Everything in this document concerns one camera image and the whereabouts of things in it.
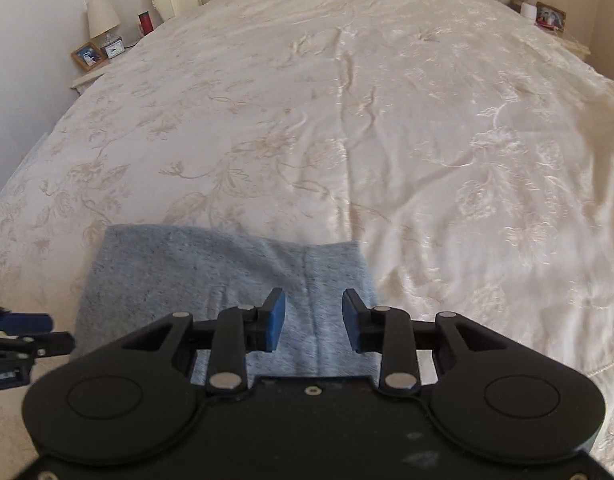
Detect wooden picture frame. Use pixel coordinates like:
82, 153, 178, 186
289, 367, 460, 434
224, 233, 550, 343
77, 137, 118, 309
70, 41, 107, 72

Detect right picture frame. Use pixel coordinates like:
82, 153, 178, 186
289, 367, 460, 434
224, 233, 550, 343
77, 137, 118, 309
536, 2, 566, 32

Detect left bedside lamp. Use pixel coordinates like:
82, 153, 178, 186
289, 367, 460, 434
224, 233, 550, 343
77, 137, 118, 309
86, 0, 120, 49

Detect grey knit pants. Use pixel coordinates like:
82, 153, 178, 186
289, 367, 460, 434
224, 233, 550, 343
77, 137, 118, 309
72, 226, 380, 378

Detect white candle jar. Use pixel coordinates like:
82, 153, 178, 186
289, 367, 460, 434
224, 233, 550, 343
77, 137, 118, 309
520, 2, 537, 22

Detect cream embroidered bedspread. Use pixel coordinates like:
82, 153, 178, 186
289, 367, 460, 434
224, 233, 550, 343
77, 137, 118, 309
0, 0, 614, 473

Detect white nightstand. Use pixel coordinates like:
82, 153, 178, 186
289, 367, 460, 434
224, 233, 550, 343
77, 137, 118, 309
70, 41, 138, 96
497, 0, 592, 62

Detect white left nightstand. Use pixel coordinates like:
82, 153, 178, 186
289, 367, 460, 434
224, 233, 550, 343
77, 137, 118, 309
70, 41, 138, 96

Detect small white clock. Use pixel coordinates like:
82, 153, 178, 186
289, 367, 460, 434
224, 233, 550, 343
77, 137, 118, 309
103, 38, 126, 60

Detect white right nightstand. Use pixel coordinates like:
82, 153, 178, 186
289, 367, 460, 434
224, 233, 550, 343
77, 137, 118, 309
497, 0, 592, 62

